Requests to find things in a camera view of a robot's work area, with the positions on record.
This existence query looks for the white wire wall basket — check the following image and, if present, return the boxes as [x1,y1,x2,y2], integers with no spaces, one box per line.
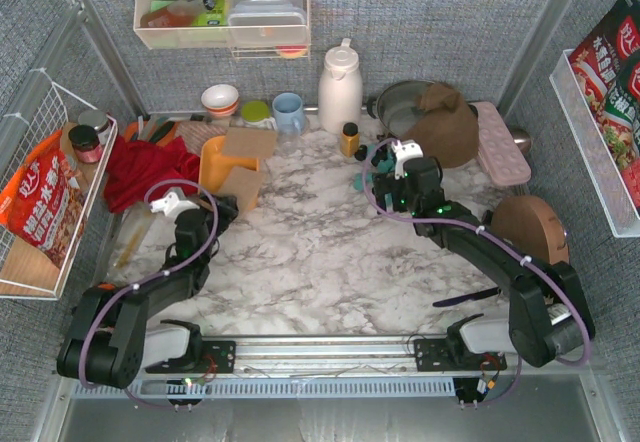
[1,68,118,300]

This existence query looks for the red cloth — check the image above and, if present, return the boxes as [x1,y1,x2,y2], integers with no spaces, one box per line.
[104,136,200,214]

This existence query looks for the blue mug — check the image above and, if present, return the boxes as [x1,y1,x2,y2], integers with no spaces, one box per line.
[272,92,306,135]

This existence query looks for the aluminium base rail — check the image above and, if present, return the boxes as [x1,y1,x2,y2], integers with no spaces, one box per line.
[54,334,601,376]

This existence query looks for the orange plastic storage basket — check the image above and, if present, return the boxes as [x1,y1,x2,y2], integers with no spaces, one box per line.
[198,136,264,214]

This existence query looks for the green capsule front left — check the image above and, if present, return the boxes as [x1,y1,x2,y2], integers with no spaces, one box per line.
[352,172,373,192]

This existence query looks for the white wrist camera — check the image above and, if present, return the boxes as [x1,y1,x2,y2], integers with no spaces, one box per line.
[391,139,423,180]
[149,187,199,219]

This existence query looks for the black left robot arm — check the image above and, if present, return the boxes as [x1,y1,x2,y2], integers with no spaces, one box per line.
[56,196,239,388]

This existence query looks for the orange snack bag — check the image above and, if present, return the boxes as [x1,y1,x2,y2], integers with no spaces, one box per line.
[1,130,83,268]

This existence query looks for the pink ice cube tray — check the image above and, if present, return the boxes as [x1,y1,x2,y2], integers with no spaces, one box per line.
[471,102,531,187]

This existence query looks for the cream wall rack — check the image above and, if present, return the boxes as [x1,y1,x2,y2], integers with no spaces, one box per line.
[133,0,311,59]

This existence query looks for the white thermos jug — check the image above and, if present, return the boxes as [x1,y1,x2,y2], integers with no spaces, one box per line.
[318,38,363,134]

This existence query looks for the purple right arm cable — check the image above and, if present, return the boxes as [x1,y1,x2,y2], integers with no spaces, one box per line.
[361,137,592,408]

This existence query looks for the green lidded cup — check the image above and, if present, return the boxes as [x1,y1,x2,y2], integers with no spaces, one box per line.
[241,100,276,131]

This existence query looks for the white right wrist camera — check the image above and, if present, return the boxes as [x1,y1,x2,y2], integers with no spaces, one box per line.
[391,139,423,180]

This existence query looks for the white side wall rack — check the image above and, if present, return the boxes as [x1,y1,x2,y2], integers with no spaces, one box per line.
[549,49,639,238]

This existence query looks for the brown cloth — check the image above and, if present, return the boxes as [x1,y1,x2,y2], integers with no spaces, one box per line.
[399,82,479,168]

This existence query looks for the round wooden board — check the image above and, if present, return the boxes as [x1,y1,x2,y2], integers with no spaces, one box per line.
[490,195,569,265]

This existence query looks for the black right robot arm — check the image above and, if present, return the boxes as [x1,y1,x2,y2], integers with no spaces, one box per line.
[365,157,595,367]

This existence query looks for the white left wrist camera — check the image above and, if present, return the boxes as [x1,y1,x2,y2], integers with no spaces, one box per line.
[149,187,199,219]

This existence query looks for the brown cardboard sheet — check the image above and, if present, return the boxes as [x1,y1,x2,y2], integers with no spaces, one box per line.
[221,127,277,159]

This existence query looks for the red noodle package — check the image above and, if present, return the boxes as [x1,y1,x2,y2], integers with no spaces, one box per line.
[569,0,639,207]

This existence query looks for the red jam jar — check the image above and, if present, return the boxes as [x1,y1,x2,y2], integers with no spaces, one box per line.
[68,125,103,164]

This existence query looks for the yellow bottle black cap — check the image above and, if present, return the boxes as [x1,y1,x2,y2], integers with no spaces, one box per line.
[340,122,360,158]

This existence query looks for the clear plastic food containers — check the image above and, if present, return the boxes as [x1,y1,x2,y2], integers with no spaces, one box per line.
[227,0,307,47]

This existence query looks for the white orange striped bowl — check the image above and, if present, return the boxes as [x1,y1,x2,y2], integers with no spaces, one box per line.
[201,84,239,117]

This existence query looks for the steel pot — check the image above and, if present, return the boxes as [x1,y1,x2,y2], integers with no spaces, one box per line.
[366,80,432,138]

